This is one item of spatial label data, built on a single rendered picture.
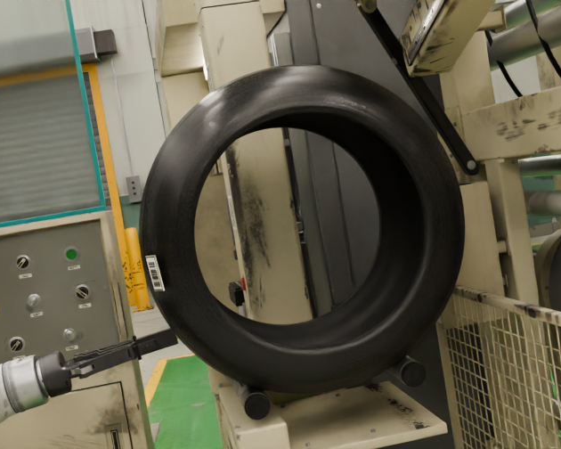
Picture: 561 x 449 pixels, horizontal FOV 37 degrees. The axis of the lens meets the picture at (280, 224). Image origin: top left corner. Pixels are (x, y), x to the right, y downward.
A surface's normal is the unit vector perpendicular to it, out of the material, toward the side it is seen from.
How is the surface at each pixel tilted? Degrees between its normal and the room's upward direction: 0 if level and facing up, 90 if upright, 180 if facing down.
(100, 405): 90
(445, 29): 162
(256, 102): 80
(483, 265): 90
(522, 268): 90
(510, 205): 90
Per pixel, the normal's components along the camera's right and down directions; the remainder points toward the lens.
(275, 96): 0.11, -0.15
